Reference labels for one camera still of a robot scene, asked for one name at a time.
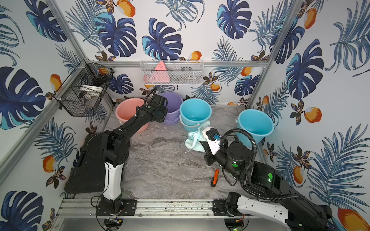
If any purple plastic bucket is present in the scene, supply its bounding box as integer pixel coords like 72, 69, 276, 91
161, 92, 183, 126

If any pink plastic bucket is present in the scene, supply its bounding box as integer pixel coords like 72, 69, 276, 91
114, 98, 151, 136

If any mint green microfiber cloth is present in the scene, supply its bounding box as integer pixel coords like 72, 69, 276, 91
185, 120, 211, 153

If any teal bucket with white handle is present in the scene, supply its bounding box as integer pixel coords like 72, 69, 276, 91
179, 99, 212, 132

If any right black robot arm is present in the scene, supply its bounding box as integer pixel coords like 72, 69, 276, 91
201, 140, 334, 231

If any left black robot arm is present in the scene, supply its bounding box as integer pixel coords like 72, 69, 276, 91
97, 94, 168, 214

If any pink triangular sponge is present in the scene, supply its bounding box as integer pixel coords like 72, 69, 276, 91
146, 61, 171, 83

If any black ribbed case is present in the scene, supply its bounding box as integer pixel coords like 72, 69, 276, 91
64, 134, 106, 194

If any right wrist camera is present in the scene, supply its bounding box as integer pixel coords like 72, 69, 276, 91
202, 127, 221, 155

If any orange handled screwdriver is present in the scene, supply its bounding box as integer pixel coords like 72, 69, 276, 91
211, 169, 219, 187

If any teal bucket on wall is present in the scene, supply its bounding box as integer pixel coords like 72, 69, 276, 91
235, 109, 274, 144

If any black wire basket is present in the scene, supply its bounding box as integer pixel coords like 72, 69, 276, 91
53, 60, 115, 117

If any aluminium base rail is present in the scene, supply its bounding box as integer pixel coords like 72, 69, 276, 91
57, 197, 294, 219

